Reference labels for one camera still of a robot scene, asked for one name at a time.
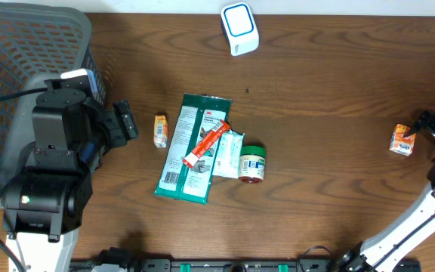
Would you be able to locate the orange small box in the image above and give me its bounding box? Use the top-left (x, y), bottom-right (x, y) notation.
top-left (153, 115), bottom-right (168, 148)
top-left (389, 124), bottom-right (415, 156)

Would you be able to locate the grey plastic shopping basket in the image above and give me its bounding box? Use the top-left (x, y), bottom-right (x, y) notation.
top-left (0, 2), bottom-right (106, 207)

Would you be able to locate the white teal wipes packet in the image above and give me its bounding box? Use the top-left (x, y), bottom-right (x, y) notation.
top-left (213, 131), bottom-right (245, 179)

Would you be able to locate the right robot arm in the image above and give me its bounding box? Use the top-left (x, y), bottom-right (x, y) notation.
top-left (328, 110), bottom-right (435, 272)

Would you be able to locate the red white sachet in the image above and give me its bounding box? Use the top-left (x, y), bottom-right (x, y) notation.
top-left (183, 119), bottom-right (230, 168)

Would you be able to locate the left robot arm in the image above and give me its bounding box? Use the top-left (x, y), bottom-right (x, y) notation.
top-left (2, 88), bottom-right (138, 271)

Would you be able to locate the white barcode scanner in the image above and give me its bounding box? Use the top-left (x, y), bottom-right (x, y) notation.
top-left (221, 2), bottom-right (259, 57)

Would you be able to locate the green lid spice jar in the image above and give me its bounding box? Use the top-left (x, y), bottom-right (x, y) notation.
top-left (238, 146), bottom-right (267, 184)

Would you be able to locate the black mounting rail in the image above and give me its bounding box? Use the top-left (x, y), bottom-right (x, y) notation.
top-left (69, 249), bottom-right (422, 272)

